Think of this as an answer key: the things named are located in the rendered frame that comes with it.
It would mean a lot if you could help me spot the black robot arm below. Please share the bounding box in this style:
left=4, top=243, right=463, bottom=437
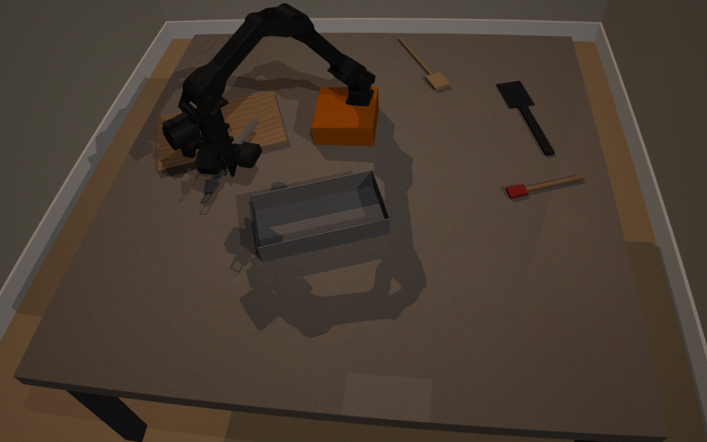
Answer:
left=162, top=3, right=376, bottom=175

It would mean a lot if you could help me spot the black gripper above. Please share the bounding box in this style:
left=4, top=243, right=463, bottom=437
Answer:
left=181, top=123, right=262, bottom=177

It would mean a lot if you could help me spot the black spatula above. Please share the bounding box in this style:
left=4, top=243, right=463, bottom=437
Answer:
left=496, top=81, right=555, bottom=156

